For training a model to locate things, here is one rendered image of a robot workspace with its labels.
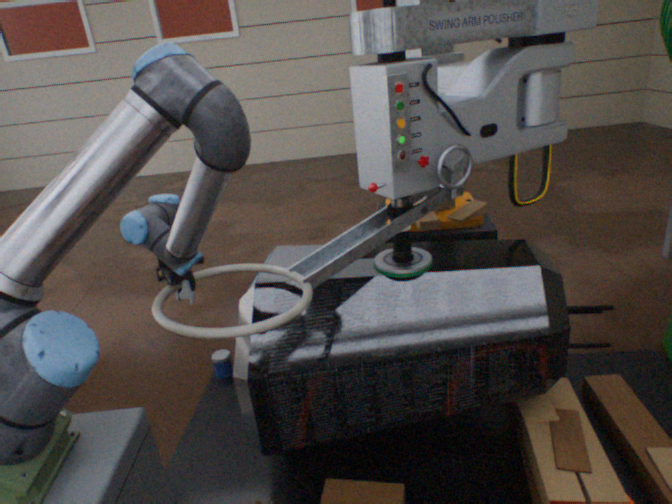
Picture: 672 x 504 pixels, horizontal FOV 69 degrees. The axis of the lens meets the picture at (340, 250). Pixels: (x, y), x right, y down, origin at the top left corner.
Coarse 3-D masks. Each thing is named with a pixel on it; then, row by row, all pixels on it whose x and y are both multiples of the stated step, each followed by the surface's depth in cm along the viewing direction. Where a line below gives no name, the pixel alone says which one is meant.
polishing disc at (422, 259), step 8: (392, 248) 192; (416, 248) 190; (384, 256) 187; (416, 256) 184; (424, 256) 183; (376, 264) 181; (384, 264) 180; (392, 264) 179; (400, 264) 179; (408, 264) 178; (416, 264) 177; (424, 264) 177; (392, 272) 175; (400, 272) 174; (408, 272) 174
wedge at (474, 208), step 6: (468, 204) 255; (474, 204) 253; (480, 204) 251; (486, 204) 250; (456, 210) 252; (462, 210) 251; (468, 210) 249; (474, 210) 247; (480, 210) 249; (486, 210) 251; (450, 216) 249; (456, 216) 247; (462, 216) 245; (468, 216) 244; (474, 216) 247
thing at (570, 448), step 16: (528, 400) 198; (544, 400) 197; (528, 416) 190; (544, 416) 189; (560, 416) 189; (576, 416) 188; (560, 432) 182; (576, 432) 181; (560, 448) 175; (576, 448) 174; (560, 464) 169; (576, 464) 168
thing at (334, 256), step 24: (432, 192) 187; (456, 192) 175; (384, 216) 180; (408, 216) 171; (336, 240) 172; (360, 240) 174; (384, 240) 169; (312, 264) 170; (336, 264) 162; (312, 288) 160
